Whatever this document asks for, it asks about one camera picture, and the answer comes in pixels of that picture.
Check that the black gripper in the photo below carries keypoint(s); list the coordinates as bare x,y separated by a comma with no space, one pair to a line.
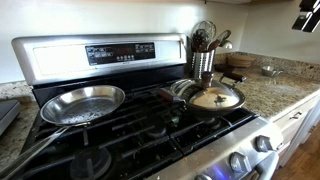
310,4

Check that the steel lid with wooden knob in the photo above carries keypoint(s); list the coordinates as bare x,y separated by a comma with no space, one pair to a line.
213,96

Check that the silver steel frying pan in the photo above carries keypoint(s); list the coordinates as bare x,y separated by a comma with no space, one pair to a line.
83,105

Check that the light wooden board stack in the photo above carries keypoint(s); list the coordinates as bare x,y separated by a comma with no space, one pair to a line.
240,61

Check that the steel ladle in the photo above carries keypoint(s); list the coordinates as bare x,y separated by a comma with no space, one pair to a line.
227,44

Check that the dark wooden spatula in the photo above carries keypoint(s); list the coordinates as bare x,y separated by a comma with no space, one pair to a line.
218,39

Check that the metal drawer pull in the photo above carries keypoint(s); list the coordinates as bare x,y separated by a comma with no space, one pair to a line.
295,115

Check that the dark slotted spoon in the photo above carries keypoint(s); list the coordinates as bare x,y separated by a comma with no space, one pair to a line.
200,39

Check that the perforated steel utensil holder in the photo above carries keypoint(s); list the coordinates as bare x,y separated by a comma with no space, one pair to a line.
202,63

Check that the silver range knob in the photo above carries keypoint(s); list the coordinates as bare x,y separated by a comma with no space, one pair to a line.
203,177
263,143
239,162

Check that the stainless steel gas range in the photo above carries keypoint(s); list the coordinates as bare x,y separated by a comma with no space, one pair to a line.
140,133

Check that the flat kitchen scale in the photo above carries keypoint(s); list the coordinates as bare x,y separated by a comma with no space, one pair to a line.
7,113

